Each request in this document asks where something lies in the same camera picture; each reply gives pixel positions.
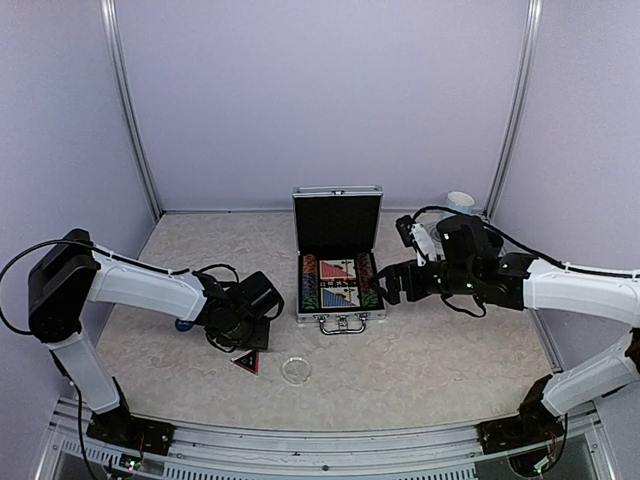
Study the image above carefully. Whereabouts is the blue small blind button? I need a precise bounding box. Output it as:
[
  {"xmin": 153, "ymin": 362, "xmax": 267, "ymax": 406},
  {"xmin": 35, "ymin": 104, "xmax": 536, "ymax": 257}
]
[{"xmin": 174, "ymin": 319, "xmax": 195, "ymax": 332}]

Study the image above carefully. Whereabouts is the black triangular dealer button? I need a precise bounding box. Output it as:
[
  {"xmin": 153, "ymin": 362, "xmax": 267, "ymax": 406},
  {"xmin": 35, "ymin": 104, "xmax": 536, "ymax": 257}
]
[{"xmin": 231, "ymin": 350, "xmax": 260, "ymax": 375}]

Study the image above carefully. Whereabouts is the right poker chip row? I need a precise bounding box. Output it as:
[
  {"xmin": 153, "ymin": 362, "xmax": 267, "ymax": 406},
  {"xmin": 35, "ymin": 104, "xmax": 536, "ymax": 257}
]
[{"xmin": 356, "ymin": 253, "xmax": 376, "ymax": 297}]

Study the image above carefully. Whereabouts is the green chip stack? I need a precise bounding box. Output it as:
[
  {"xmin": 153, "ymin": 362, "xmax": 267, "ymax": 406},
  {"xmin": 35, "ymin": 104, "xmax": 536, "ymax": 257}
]
[{"xmin": 301, "ymin": 292, "xmax": 320, "ymax": 311}]

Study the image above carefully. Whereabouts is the right aluminium frame post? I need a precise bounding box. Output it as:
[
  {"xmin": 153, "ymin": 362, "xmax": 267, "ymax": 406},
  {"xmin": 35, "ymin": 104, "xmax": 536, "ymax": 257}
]
[{"xmin": 483, "ymin": 0, "xmax": 544, "ymax": 219}]

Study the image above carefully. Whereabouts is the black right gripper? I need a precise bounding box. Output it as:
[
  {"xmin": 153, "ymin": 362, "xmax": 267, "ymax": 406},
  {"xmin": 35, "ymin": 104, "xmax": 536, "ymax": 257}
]
[{"xmin": 369, "ymin": 258, "xmax": 478, "ymax": 304}]

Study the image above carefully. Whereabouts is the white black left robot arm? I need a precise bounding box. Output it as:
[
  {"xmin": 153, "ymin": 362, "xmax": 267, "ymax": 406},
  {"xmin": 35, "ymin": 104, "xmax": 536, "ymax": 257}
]
[{"xmin": 1, "ymin": 228, "xmax": 285, "ymax": 456}]

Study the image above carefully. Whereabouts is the light blue ribbed cup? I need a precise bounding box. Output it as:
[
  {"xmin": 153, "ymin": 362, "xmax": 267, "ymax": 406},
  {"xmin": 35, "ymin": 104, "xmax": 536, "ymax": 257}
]
[{"xmin": 446, "ymin": 191, "xmax": 475, "ymax": 214}]

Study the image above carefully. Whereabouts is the left poker chip row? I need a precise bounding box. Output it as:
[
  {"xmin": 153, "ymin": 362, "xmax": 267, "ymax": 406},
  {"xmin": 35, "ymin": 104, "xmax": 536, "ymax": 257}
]
[{"xmin": 302, "ymin": 254, "xmax": 319, "ymax": 295}]

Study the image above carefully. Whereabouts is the red playing card deck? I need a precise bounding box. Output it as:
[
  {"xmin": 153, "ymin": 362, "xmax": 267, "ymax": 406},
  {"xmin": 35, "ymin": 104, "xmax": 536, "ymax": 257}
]
[{"xmin": 319, "ymin": 259, "xmax": 357, "ymax": 280}]

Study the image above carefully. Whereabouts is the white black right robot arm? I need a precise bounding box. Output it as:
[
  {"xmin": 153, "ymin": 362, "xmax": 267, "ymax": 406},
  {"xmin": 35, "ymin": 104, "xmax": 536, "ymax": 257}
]
[{"xmin": 373, "ymin": 211, "xmax": 639, "ymax": 454}]

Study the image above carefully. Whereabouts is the green chip group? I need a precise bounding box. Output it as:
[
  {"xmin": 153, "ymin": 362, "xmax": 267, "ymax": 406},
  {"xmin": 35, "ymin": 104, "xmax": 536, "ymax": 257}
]
[{"xmin": 361, "ymin": 292, "xmax": 380, "ymax": 308}]

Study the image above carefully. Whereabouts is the white swirl plate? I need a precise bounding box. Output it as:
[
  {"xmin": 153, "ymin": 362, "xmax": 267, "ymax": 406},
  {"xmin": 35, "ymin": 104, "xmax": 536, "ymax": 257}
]
[{"xmin": 424, "ymin": 223, "xmax": 442, "ymax": 251}]

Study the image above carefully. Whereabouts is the dark green mug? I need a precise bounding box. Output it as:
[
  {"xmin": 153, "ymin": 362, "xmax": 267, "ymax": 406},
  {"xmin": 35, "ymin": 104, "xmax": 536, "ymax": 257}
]
[{"xmin": 485, "ymin": 229, "xmax": 504, "ymax": 257}]

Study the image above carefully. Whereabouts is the front aluminium rail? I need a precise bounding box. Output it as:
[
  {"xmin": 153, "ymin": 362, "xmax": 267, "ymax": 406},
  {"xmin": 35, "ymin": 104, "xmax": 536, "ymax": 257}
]
[{"xmin": 49, "ymin": 422, "xmax": 601, "ymax": 480}]

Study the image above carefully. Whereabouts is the poker chip row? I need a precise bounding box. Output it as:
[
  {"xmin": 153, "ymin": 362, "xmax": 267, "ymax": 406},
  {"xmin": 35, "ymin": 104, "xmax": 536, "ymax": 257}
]
[
  {"xmin": 356, "ymin": 253, "xmax": 376, "ymax": 297},
  {"xmin": 302, "ymin": 254, "xmax": 319, "ymax": 295}
]

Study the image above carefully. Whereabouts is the aluminium poker case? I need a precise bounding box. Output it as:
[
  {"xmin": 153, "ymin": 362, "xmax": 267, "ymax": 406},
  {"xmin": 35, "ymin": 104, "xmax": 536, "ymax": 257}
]
[{"xmin": 292, "ymin": 185, "xmax": 386, "ymax": 336}]

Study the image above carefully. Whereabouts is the clear round plastic lid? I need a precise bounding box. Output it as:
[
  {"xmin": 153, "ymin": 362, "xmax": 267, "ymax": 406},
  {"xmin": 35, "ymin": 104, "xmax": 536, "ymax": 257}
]
[{"xmin": 280, "ymin": 357, "xmax": 312, "ymax": 386}]

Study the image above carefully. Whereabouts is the red dice row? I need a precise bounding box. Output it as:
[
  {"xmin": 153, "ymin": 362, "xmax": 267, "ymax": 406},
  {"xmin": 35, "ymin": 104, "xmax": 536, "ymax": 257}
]
[{"xmin": 320, "ymin": 279, "xmax": 358, "ymax": 288}]

